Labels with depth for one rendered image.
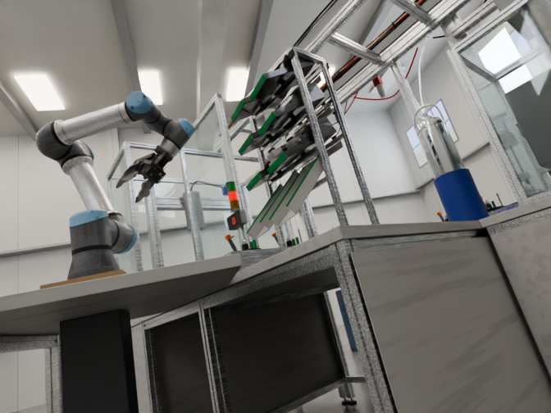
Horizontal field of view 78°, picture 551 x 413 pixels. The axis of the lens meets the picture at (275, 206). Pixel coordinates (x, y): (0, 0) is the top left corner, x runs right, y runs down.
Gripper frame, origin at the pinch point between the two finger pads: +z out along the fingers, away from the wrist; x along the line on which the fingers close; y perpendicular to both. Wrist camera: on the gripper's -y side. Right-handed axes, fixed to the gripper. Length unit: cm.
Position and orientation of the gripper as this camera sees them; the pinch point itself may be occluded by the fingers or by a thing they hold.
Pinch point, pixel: (127, 192)
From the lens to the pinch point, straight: 135.9
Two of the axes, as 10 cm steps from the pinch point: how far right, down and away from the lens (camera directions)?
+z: -5.4, 7.9, -2.8
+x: 4.8, 5.7, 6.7
